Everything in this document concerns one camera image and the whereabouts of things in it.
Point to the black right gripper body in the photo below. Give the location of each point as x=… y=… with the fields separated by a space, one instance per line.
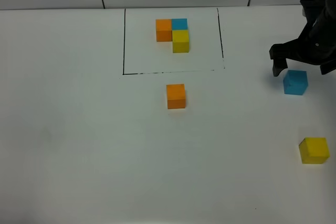
x=315 y=45

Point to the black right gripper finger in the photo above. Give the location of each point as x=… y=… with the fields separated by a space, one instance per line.
x=278 y=66

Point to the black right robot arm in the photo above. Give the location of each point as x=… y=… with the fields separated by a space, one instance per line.
x=316 y=43

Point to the template yellow cube block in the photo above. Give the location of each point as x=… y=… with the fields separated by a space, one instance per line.
x=180 y=41

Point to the template blue cube block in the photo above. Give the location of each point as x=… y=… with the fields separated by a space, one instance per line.
x=179 y=24

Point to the template orange cube block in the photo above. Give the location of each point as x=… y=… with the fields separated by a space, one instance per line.
x=163 y=29

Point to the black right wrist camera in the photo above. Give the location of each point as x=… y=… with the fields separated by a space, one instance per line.
x=311 y=9

